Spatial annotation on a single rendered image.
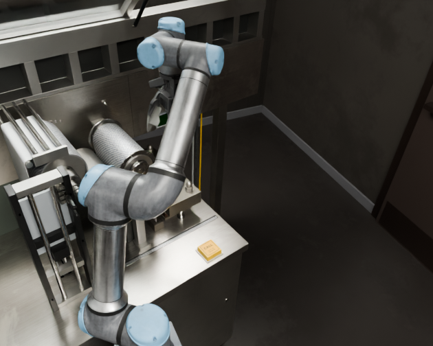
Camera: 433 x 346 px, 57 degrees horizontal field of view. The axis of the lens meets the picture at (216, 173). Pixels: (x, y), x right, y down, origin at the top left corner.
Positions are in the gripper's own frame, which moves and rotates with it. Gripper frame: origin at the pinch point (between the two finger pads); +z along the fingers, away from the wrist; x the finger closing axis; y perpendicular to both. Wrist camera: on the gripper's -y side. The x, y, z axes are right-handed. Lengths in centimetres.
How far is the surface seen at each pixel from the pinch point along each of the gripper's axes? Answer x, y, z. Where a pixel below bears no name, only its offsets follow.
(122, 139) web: -9.6, -16.7, 11.4
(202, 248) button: 8, 14, 50
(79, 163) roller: -29.2, -4.7, 8.8
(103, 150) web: -16.1, -19.9, 16.2
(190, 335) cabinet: 3, 18, 101
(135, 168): -11.0, -3.3, 15.8
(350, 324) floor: 101, 42, 138
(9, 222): -52, -36, 50
